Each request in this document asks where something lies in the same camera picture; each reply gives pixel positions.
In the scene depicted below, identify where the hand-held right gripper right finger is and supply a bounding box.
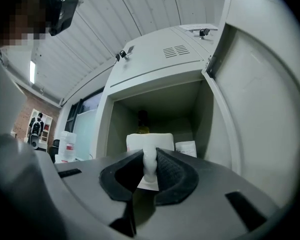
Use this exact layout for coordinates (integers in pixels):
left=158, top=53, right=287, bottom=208
left=149, top=147, right=281, bottom=240

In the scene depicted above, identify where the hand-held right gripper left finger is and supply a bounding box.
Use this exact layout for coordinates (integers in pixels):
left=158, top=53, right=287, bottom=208
left=34, top=148, right=145, bottom=240

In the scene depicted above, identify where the white red-labelled container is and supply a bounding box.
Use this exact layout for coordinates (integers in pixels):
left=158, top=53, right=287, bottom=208
left=175, top=140, right=198, bottom=159

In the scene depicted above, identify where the white mug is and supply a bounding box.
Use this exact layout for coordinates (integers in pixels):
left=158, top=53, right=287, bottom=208
left=126, top=133, right=175, bottom=185

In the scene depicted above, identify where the dark bottle yellow label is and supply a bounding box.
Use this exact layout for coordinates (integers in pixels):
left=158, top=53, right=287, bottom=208
left=136, top=110, right=151, bottom=135

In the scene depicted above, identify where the grey metal locker cabinet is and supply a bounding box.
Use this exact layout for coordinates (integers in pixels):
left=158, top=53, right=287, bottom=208
left=96, top=0, right=300, bottom=210

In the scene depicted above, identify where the white appliance door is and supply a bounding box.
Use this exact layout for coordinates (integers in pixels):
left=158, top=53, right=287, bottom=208
left=201, top=0, right=300, bottom=210

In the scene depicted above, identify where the black office chair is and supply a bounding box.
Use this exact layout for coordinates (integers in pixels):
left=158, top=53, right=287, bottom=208
left=48, top=138, right=61, bottom=164

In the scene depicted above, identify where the grey round speaker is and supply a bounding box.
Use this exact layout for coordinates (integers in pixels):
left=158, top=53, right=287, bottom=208
left=29, top=135, right=40, bottom=150

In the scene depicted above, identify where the white shelf unit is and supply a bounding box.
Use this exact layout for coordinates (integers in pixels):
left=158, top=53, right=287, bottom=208
left=27, top=108, right=53, bottom=143

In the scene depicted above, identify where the ceiling light strip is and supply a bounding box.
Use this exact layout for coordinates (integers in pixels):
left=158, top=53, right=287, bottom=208
left=29, top=60, right=37, bottom=85

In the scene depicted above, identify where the white paper sheet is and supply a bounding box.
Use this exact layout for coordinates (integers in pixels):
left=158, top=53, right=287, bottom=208
left=178, top=23, right=219, bottom=31

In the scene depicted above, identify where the person's head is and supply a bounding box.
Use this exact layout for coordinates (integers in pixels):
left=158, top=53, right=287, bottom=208
left=0, top=0, right=56, bottom=50

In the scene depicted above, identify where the black head-mounted camera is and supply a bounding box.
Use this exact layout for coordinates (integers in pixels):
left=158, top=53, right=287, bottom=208
left=41, top=0, right=80, bottom=37

